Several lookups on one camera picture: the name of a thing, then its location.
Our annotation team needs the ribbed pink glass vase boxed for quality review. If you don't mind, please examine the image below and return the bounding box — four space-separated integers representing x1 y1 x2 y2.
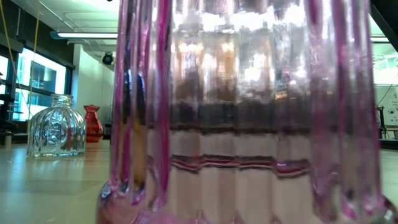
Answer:
95 0 398 224

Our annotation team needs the squat clear glass vase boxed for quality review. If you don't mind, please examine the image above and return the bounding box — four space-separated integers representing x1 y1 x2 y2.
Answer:
26 93 87 158

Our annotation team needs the small red glass vase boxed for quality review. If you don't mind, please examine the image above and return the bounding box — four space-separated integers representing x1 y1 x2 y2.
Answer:
83 105 104 144

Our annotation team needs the ceiling light strip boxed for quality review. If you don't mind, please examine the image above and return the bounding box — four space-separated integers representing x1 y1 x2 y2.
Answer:
49 30 119 40

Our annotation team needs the white poster board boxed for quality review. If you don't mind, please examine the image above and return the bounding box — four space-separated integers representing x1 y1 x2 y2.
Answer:
374 83 398 127

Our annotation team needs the round security camera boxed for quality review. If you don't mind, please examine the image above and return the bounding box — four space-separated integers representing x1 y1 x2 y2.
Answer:
101 52 114 66

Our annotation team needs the window with dark frame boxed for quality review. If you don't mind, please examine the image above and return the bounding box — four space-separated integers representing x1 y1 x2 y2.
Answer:
12 46 68 122

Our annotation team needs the yellow extension cord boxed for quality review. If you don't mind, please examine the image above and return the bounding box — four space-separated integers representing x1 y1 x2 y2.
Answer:
0 0 41 125

